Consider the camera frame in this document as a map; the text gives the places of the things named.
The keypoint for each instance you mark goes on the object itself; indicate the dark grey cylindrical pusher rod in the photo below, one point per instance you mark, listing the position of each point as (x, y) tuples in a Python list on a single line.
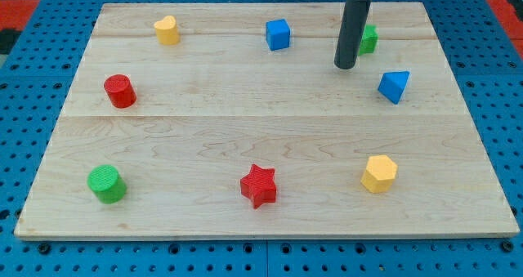
[(354, 17)]

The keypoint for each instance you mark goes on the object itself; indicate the blue cube block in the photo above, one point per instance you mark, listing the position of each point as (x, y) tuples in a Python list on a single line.
[(277, 34)]

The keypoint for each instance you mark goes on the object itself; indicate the green star block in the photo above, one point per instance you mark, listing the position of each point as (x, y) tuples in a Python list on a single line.
[(369, 40)]

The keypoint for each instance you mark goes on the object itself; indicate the blue triangular prism block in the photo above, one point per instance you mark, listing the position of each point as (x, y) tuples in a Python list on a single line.
[(393, 84)]

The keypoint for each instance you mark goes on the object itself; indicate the yellow hexagon block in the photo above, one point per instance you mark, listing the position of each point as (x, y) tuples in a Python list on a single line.
[(379, 174)]

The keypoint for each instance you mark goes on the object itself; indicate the red star block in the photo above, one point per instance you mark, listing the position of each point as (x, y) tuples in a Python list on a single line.
[(259, 186)]

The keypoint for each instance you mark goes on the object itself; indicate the yellow heart block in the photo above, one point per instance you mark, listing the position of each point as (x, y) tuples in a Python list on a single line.
[(166, 31)]

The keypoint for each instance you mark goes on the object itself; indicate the light wooden board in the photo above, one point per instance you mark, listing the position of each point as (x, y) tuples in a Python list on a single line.
[(220, 100)]

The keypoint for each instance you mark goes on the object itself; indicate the red cylinder block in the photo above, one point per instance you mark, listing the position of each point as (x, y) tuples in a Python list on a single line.
[(120, 91)]

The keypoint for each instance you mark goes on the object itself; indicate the green cylinder block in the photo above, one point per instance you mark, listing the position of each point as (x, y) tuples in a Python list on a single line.
[(106, 184)]

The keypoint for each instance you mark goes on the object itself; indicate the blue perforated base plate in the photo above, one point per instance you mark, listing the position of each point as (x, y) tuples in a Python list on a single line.
[(39, 70)]

